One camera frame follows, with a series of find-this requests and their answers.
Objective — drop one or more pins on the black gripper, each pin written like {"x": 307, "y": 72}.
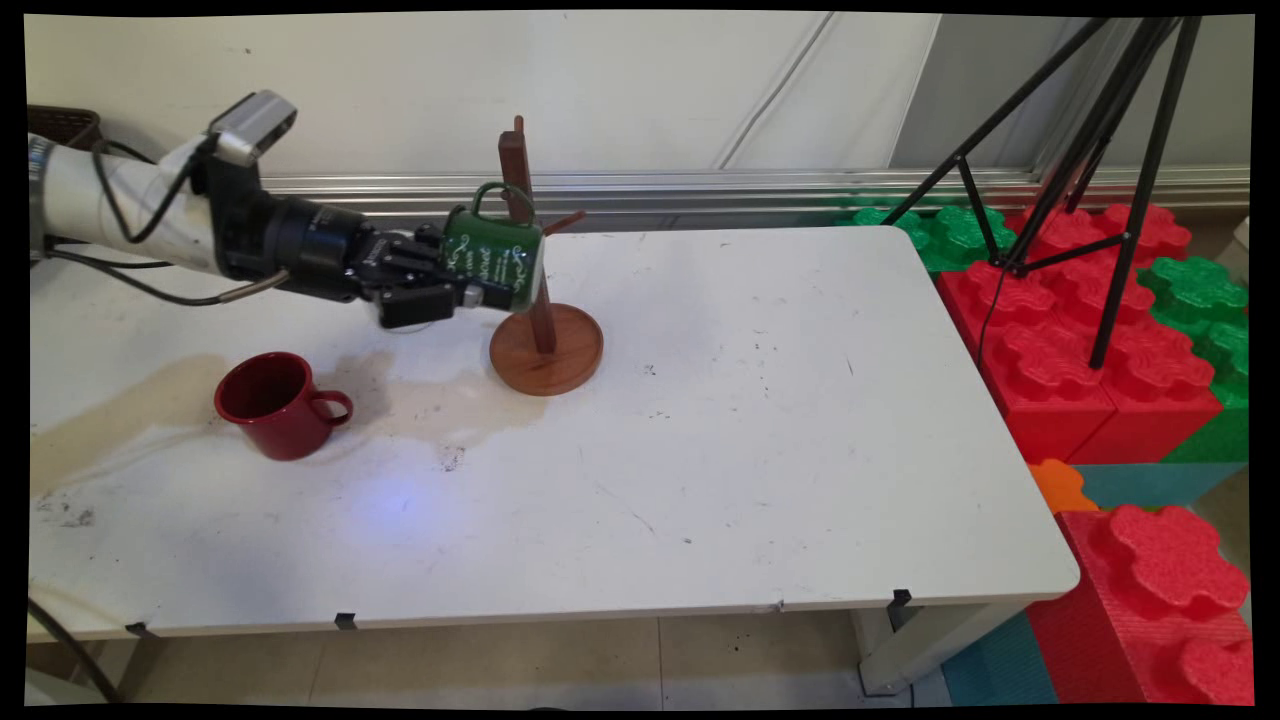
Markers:
{"x": 330, "y": 250}

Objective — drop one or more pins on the green enamel mug white print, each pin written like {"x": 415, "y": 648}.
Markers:
{"x": 495, "y": 255}

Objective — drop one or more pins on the brown wooden mug tree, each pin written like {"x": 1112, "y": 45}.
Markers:
{"x": 545, "y": 355}

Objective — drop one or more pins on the red ceramic mug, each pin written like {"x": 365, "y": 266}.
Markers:
{"x": 275, "y": 420}

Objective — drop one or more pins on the dark brown wicker basket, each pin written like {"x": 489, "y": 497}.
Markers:
{"x": 65, "y": 125}

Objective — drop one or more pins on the small green foam block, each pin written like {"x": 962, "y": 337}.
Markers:
{"x": 960, "y": 235}

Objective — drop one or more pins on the white table leg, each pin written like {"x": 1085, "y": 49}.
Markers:
{"x": 900, "y": 660}

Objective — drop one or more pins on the large red foam block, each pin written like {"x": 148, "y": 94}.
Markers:
{"x": 1060, "y": 370}

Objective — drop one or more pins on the orange foam piece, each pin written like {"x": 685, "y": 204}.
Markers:
{"x": 1060, "y": 487}

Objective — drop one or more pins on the teal foam floor mat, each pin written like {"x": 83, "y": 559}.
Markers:
{"x": 995, "y": 670}

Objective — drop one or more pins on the small red foam block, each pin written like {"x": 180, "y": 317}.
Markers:
{"x": 1150, "y": 230}

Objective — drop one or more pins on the black tripod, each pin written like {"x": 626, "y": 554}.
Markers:
{"x": 1153, "y": 150}

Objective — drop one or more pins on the flat teal foam block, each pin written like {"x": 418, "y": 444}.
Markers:
{"x": 1160, "y": 482}

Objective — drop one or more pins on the large green foam block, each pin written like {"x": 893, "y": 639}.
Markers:
{"x": 1210, "y": 320}

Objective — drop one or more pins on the tall red foam block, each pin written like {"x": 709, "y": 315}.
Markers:
{"x": 1150, "y": 600}

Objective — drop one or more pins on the aluminium wall rail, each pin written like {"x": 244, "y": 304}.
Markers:
{"x": 700, "y": 190}

